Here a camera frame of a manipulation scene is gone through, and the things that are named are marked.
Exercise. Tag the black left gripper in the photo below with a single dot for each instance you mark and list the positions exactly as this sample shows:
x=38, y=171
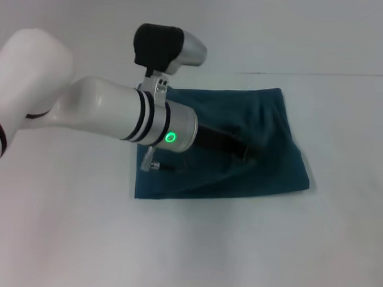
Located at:
x=216, y=139

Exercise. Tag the teal blue t-shirt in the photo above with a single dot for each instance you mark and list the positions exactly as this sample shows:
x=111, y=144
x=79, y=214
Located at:
x=272, y=171

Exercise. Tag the silver left camera bracket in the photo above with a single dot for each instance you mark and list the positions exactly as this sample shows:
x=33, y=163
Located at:
x=158, y=89

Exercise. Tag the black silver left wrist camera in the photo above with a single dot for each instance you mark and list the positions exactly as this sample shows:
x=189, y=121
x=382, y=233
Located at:
x=163, y=46

